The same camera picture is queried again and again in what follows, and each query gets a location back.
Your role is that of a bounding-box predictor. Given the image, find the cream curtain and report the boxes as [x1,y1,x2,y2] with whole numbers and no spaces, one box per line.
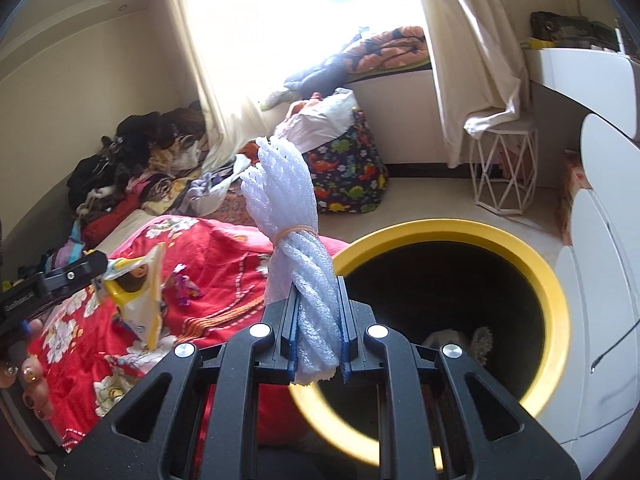
[162,0,282,174]
[407,0,531,169]

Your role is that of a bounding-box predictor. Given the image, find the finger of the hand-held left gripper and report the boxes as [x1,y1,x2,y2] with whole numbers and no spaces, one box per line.
[35,251,109,302]

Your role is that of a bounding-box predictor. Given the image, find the black cable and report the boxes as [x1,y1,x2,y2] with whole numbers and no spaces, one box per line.
[589,326,640,374]

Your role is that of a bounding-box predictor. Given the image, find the white window seat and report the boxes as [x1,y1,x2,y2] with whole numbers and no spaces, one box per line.
[349,66,442,167]

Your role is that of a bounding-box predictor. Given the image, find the white rounded dresser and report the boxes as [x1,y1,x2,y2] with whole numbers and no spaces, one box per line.
[554,112,640,462]

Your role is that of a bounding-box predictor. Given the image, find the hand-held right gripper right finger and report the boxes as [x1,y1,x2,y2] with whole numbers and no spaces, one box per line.
[339,275,583,480]

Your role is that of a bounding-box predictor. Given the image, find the orange patterned quilt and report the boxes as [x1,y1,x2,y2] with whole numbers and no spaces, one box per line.
[342,24,432,73]

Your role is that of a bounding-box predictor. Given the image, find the white vanity desk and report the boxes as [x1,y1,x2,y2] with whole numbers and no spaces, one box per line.
[524,44,640,139]

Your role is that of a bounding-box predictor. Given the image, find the orange printed cardboard box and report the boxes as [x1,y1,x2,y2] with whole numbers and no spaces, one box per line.
[557,148,589,247]

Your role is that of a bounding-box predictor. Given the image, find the pile of colourful clothes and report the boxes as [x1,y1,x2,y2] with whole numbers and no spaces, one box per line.
[37,219,96,282]

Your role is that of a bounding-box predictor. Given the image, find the lavender and white cloth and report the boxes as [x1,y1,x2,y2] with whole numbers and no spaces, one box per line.
[187,154,252,217]

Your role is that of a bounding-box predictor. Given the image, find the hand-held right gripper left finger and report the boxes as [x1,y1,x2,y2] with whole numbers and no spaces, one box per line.
[55,287,302,480]

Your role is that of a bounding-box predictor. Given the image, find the white wire stool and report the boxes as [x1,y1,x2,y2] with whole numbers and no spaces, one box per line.
[464,110,540,216]

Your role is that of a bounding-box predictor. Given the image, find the small white foam net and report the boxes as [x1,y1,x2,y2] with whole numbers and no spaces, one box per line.
[469,326,494,362]

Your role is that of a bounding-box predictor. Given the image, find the black-framed window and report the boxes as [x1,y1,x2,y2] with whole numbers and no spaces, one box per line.
[184,0,432,92]

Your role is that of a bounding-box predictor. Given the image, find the orange paisley fabric bag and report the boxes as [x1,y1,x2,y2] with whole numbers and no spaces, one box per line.
[210,189,262,227]

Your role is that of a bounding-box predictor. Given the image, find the dinosaur print laundry basket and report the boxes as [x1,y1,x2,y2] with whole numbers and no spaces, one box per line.
[302,109,390,216]

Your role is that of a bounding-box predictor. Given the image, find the red floral blanket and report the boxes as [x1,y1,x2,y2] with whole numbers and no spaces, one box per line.
[25,215,352,447]

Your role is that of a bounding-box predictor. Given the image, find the colourful candy wrapper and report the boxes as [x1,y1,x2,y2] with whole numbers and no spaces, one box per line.
[171,271,202,307]

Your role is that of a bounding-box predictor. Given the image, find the pink cloth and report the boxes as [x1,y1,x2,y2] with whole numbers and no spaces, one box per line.
[289,92,322,117]

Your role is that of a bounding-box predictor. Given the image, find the dark camouflage bag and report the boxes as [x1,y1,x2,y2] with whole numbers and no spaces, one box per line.
[529,11,619,51]

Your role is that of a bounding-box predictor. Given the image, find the red cloth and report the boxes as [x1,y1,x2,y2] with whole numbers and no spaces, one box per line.
[82,194,142,252]

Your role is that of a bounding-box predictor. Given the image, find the person's left hand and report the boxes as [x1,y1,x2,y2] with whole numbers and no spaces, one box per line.
[0,319,54,422]

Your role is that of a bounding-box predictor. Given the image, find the light green pillow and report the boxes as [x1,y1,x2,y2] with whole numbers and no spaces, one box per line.
[259,87,302,112]

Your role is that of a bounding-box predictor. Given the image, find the pile of dark clothes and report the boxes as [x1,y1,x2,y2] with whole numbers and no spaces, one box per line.
[67,102,212,221]

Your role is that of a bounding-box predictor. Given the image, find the white cloth bundle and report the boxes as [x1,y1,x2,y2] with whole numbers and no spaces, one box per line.
[272,87,359,154]

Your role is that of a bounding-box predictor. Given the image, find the yellow snack packet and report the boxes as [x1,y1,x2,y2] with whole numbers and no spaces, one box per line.
[102,242,167,352]

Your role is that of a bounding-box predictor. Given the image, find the brown floral blanket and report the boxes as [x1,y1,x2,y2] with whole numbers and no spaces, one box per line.
[127,172,189,217]

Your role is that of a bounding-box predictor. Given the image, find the beige bed sheet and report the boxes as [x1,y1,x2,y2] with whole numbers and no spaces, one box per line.
[107,207,162,242]

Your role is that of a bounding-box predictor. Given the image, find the white foam net bundle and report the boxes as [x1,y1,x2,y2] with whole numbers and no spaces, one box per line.
[239,137,347,387]

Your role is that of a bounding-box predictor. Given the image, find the white paper wad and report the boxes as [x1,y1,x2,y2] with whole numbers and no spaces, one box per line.
[421,329,472,357]

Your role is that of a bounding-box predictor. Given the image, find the yellow-rimmed black trash bin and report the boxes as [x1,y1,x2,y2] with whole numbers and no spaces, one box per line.
[288,218,571,466]

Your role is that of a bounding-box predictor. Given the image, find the dark puffer jacket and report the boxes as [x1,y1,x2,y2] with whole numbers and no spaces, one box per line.
[283,52,362,94]

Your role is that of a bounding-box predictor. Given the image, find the grey bed headboard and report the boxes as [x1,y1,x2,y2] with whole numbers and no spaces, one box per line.
[0,180,77,282]

